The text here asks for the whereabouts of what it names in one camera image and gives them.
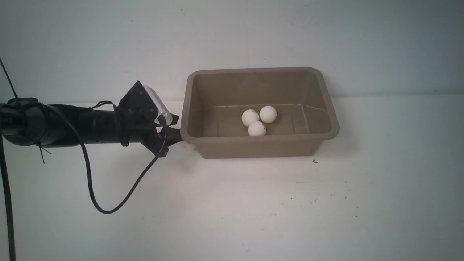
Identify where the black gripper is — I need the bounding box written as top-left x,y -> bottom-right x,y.
116,109 -> 183,158

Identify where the white ping-pong ball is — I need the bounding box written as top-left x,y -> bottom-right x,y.
248,121 -> 267,136
241,109 -> 260,127
260,105 -> 277,124

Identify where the tan plastic bin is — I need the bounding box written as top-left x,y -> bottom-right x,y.
180,67 -> 340,159

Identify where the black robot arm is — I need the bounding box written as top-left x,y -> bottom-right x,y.
1,98 -> 182,157

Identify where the black zip tie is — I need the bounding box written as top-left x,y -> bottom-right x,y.
0,59 -> 51,165

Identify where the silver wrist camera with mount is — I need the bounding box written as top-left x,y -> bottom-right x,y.
118,81 -> 171,126

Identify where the black camera cable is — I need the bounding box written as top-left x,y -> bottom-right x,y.
40,103 -> 169,214

